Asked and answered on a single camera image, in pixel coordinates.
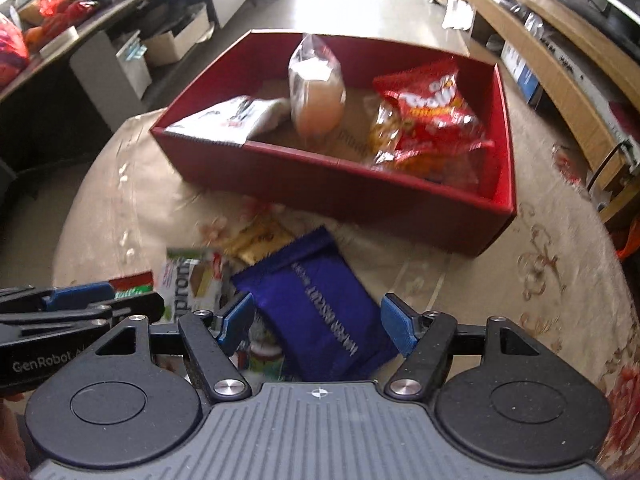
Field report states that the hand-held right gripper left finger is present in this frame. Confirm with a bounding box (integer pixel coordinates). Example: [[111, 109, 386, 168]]
[[92, 291, 256, 403]]

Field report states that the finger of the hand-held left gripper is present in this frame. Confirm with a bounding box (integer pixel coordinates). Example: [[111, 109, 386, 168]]
[[0, 283, 116, 313], [0, 293, 166, 346]]

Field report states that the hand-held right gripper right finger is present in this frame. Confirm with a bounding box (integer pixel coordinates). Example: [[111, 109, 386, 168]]
[[381, 294, 548, 403]]

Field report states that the blue green snack packet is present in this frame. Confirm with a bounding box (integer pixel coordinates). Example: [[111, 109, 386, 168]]
[[235, 310, 301, 381]]

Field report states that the green white biscuit packet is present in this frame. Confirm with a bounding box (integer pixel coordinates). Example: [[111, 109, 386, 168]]
[[155, 247, 236, 316]]

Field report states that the purple wafer biscuit packet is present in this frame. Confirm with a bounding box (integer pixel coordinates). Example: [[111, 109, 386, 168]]
[[231, 226, 401, 383]]

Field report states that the small gold snack packet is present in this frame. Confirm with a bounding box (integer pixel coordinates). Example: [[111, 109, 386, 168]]
[[222, 215, 296, 266]]

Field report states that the red cardboard box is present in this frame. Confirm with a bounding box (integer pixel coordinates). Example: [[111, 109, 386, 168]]
[[150, 29, 517, 257]]

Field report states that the white snack packet black lettering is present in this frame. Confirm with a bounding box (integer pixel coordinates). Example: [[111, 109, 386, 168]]
[[167, 96, 292, 147]]

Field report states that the red chip bag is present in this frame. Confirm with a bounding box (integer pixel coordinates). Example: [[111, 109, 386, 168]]
[[372, 57, 496, 161]]

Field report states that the steamed bun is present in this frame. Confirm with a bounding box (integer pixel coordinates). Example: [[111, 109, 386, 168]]
[[288, 33, 347, 141]]

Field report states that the long dark side table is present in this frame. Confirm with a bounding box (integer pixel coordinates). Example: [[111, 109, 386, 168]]
[[0, 0, 221, 171]]

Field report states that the red plastic bag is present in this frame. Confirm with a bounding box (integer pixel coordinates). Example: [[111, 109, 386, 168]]
[[0, 12, 31, 86]]

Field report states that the white storage box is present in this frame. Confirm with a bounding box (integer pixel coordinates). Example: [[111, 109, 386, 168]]
[[142, 2, 216, 66]]

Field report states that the blue white box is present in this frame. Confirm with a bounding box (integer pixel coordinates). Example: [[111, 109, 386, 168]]
[[500, 40, 543, 103]]

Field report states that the pile of red packets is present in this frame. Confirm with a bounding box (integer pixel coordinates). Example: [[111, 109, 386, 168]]
[[37, 0, 101, 21]]

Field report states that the wooden television cabinet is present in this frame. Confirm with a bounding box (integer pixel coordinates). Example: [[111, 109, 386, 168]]
[[425, 0, 640, 221]]

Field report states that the white shopping bag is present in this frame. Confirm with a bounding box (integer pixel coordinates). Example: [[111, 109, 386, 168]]
[[442, 0, 473, 31]]

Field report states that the black cable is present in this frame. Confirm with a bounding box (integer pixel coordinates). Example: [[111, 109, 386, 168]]
[[585, 140, 632, 197]]

